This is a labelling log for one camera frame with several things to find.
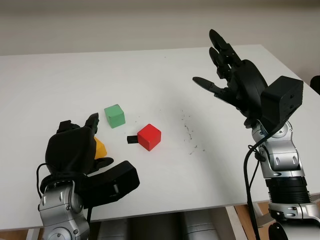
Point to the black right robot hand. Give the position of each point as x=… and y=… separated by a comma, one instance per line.
x=247, y=82

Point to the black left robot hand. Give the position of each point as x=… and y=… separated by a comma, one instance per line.
x=70, y=150

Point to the yellow wooden block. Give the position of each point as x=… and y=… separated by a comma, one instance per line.
x=101, y=148

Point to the green wooden block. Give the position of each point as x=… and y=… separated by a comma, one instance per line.
x=115, y=116

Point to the red wooden block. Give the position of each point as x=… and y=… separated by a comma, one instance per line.
x=148, y=136

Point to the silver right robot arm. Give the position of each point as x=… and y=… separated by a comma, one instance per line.
x=282, y=160

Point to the black tape strip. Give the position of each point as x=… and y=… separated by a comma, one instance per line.
x=132, y=140

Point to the black rounded object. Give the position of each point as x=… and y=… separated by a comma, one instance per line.
x=316, y=86

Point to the grey left robot thigh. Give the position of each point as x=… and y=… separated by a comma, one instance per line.
x=112, y=231

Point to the grey robot thigh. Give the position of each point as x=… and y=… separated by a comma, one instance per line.
x=112, y=231
x=198, y=227

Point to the white table leg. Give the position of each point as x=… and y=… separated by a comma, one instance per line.
x=233, y=225
x=32, y=235

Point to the grey right robot thigh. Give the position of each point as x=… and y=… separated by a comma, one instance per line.
x=198, y=227

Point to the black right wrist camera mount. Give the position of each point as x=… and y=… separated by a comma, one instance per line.
x=281, y=100

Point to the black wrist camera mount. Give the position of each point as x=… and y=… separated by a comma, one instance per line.
x=112, y=182
x=281, y=100

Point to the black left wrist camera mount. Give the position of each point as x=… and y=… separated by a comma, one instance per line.
x=112, y=182

